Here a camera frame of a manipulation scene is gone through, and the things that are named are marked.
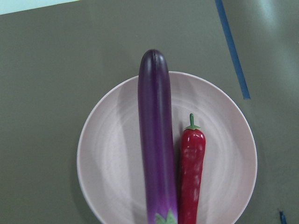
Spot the purple eggplant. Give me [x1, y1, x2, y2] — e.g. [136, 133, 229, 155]
[138, 49, 178, 224]

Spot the red chili pepper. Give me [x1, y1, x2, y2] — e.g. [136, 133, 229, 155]
[178, 113, 206, 224]

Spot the pink plate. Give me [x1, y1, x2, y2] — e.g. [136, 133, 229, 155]
[77, 71, 257, 224]

